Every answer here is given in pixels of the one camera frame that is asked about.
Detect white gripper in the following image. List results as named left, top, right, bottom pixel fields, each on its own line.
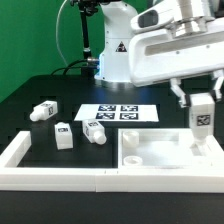
left=129, top=23, right=224, bottom=108

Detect white square table top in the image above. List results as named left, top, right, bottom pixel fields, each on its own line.
left=118, top=128, right=224, bottom=169

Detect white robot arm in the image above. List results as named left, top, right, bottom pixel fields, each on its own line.
left=95, top=0, right=224, bottom=107

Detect white sheet with markers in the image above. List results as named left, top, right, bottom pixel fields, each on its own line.
left=74, top=104, right=159, bottom=122

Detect white U-shaped fence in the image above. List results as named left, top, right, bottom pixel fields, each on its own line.
left=0, top=131, right=224, bottom=193

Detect black cables on table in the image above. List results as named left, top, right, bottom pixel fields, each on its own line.
left=50, top=59, right=100, bottom=76

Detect black camera stand pole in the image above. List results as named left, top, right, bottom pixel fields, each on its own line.
left=69, top=0, right=99, bottom=68

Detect grey cable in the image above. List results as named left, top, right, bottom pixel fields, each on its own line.
left=55, top=0, right=71, bottom=68

